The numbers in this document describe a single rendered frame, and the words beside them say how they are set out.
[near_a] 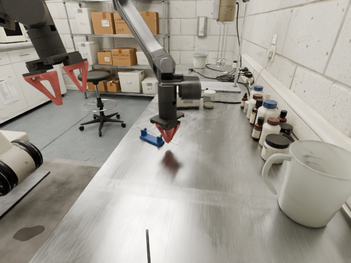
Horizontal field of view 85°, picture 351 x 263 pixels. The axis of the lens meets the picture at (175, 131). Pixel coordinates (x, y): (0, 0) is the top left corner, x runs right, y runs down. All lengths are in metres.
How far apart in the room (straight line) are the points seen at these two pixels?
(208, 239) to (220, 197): 0.12
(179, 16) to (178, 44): 0.38
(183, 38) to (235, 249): 3.16
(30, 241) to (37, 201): 0.23
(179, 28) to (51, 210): 2.93
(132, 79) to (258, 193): 2.91
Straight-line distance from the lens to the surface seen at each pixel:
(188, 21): 3.37
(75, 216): 0.52
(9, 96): 3.26
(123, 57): 3.22
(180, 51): 3.40
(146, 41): 0.68
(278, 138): 0.67
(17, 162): 1.06
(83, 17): 3.53
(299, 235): 0.51
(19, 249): 1.06
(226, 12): 1.28
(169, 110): 0.58
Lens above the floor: 1.13
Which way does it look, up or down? 29 degrees down
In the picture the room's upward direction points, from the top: straight up
